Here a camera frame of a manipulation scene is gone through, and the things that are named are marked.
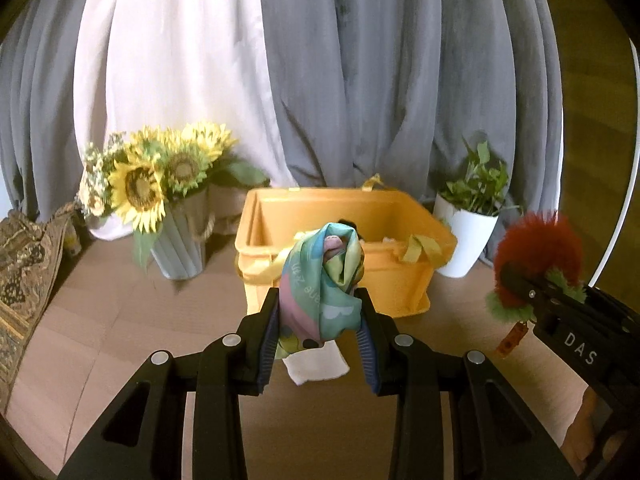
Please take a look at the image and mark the person's right hand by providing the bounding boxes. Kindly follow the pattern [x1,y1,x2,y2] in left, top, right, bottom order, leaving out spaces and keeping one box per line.
[562,387,601,468]

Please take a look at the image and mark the small pale flower bunch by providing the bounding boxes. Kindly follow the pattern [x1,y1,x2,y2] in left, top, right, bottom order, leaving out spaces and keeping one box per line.
[77,132,126,218]

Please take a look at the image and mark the red and green fluffy plush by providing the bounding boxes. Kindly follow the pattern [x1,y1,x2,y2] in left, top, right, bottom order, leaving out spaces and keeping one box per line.
[486,211,587,356]

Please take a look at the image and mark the grey curtain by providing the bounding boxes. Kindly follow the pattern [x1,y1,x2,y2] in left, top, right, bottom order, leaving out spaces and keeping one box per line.
[260,0,566,206]
[0,0,108,221]

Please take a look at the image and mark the white curtain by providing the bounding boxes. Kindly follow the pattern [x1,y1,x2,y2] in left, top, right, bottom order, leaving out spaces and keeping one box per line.
[72,0,301,241]

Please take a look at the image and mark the green leafy plant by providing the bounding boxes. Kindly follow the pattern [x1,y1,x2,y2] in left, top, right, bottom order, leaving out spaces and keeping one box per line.
[440,140,523,217]

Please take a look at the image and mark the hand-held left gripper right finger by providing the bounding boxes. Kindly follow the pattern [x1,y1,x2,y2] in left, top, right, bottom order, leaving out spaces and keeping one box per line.
[354,287,581,480]

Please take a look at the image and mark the white folded cloth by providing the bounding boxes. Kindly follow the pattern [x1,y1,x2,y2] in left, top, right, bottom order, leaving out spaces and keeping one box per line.
[282,340,350,386]

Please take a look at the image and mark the brown patterned cloth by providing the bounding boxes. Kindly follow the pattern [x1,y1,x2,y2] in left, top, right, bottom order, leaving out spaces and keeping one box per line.
[0,202,86,401]

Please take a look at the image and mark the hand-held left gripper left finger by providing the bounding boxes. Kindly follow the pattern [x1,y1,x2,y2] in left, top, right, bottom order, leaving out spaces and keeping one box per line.
[57,287,282,480]

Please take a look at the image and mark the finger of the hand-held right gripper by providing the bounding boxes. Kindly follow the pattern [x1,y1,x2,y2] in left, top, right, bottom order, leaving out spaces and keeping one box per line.
[501,262,556,311]
[580,285,640,331]

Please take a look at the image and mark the sunflower bouquet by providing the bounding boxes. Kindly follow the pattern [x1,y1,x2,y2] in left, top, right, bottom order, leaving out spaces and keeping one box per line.
[107,121,271,271]

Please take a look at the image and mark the orange plastic crate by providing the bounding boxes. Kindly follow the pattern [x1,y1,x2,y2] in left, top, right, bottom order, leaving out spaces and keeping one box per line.
[234,174,458,320]

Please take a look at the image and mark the grey ribbed vase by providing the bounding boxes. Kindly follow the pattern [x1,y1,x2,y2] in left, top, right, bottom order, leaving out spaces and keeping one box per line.
[150,190,211,281]

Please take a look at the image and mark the pastel printed cloth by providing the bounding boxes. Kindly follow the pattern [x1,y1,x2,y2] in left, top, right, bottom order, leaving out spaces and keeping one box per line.
[274,222,365,361]

